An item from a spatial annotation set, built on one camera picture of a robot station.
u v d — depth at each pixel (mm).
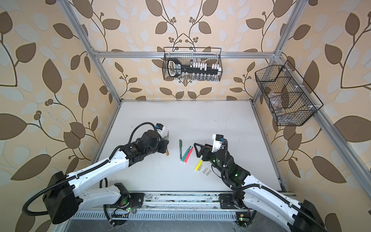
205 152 670
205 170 847
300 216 417
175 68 842
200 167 858
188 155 906
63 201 389
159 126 717
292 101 728
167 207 737
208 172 844
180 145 948
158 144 629
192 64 806
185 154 911
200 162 869
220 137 671
